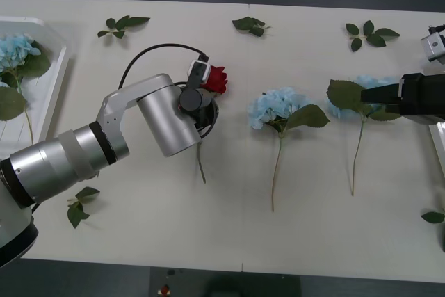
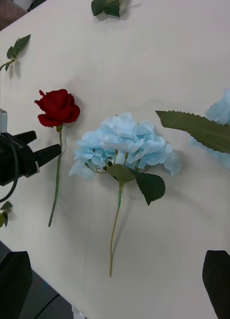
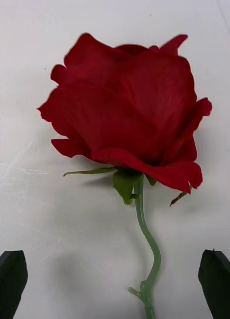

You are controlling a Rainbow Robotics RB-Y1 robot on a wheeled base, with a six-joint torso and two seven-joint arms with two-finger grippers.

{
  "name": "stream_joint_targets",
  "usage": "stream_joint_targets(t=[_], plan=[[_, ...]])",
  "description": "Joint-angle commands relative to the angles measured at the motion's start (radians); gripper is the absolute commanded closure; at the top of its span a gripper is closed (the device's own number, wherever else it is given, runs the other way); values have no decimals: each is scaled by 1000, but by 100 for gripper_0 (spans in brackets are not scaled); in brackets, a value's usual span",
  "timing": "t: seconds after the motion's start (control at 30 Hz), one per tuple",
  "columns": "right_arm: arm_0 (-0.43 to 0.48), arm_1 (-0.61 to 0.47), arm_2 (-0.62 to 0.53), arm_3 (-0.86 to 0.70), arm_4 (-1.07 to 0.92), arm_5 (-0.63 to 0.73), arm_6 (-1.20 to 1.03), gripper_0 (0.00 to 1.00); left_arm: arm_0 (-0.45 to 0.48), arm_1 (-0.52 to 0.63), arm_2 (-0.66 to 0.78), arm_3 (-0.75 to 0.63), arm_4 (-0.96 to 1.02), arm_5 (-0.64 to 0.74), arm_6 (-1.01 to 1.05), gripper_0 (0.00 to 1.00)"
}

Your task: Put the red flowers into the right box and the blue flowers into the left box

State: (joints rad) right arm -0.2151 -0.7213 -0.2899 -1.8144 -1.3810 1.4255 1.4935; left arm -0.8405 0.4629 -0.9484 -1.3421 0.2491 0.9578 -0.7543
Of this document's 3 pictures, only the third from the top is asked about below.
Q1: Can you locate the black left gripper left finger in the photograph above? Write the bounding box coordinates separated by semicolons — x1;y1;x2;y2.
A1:
0;250;29;319

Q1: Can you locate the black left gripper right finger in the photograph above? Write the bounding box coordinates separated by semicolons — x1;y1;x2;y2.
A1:
198;249;230;319

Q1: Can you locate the red rose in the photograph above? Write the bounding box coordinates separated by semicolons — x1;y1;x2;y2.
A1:
36;32;213;319

